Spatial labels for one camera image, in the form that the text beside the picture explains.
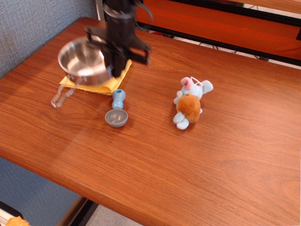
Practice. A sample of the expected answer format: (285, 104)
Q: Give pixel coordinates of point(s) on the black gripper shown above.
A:
(119, 42)

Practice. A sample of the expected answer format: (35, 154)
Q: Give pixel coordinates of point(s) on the silver steel pot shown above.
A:
(84, 64)

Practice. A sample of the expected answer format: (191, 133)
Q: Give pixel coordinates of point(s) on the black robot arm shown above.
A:
(122, 7)

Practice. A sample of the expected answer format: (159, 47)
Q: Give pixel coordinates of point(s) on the yellow cloth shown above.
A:
(105, 88)

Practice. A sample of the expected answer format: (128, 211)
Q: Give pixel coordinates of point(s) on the blue grey measuring scoop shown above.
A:
(117, 117)

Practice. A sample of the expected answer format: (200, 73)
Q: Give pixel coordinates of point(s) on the blue plush mouse toy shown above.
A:
(187, 101)

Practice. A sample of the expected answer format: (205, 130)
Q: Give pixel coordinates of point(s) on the orange object at corner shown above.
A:
(17, 221)

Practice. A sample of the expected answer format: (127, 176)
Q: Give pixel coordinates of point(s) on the orange panel with black frame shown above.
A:
(265, 28)

